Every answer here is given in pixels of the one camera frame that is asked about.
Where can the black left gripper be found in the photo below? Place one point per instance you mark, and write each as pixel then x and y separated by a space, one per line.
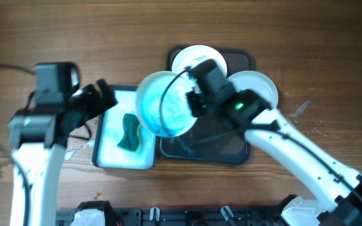
pixel 105 103

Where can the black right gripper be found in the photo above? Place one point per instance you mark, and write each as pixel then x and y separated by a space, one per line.
pixel 197 108

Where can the white plate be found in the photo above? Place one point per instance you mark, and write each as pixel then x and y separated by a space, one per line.
pixel 193 51
pixel 257 82
pixel 161 104

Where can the green scrubbing sponge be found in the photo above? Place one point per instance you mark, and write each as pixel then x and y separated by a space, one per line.
pixel 131 138

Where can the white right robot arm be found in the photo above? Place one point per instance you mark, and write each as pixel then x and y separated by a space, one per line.
pixel 247 103

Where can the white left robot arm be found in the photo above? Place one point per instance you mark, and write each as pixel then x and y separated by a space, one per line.
pixel 39 137

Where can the dark brown serving tray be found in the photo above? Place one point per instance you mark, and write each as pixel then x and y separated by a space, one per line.
pixel 229 149

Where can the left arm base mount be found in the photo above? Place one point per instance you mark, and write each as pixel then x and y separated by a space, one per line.
pixel 96 213

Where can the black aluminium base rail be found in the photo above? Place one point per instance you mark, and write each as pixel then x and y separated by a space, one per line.
pixel 252 216

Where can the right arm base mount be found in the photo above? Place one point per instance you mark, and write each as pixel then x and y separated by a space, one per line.
pixel 304 212

